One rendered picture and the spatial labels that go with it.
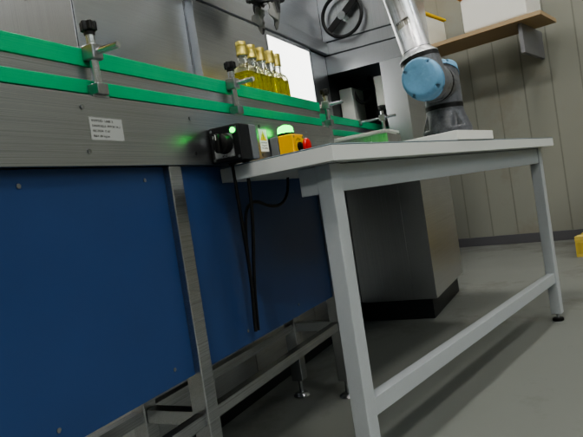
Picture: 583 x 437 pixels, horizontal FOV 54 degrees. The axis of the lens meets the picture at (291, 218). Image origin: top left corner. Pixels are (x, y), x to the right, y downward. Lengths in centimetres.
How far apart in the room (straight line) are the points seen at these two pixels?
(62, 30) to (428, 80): 97
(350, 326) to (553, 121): 419
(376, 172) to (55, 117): 73
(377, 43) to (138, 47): 144
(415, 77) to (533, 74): 364
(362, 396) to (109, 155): 70
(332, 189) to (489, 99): 428
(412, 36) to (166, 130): 86
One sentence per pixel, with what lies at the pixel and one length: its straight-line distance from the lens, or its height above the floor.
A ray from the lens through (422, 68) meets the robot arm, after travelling 172.
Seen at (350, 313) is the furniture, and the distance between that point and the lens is 122.
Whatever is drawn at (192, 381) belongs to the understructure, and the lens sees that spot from 123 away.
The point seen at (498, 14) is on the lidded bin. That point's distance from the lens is 485.
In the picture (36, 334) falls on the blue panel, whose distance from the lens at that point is 94.
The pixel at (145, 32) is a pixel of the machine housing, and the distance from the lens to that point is 174.
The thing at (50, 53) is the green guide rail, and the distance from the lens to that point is 105.
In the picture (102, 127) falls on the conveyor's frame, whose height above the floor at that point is 82.
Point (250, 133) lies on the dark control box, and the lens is 130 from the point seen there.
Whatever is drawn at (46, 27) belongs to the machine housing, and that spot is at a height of 117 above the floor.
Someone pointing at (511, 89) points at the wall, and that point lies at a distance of 536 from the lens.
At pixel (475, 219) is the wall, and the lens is 549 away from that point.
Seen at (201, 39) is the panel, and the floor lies 120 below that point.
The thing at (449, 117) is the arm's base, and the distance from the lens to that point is 183.
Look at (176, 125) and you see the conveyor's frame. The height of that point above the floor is 84.
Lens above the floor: 64
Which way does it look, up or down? 1 degrees down
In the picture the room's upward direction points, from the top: 9 degrees counter-clockwise
